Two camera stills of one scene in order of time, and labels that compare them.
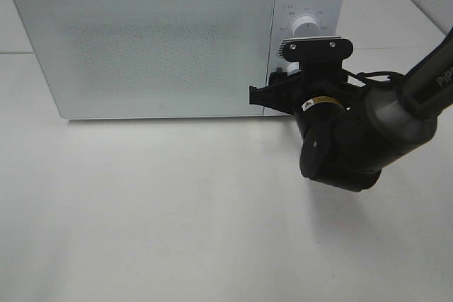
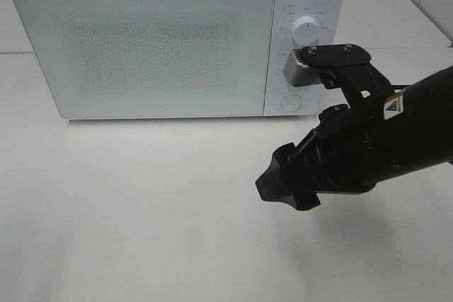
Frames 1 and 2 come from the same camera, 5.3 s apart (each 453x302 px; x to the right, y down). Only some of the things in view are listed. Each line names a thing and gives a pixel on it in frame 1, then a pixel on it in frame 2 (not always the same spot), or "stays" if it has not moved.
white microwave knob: x=293 y=68 stays
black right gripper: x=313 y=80 -> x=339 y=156
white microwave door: x=129 y=50 stays
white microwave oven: x=169 y=40 stays
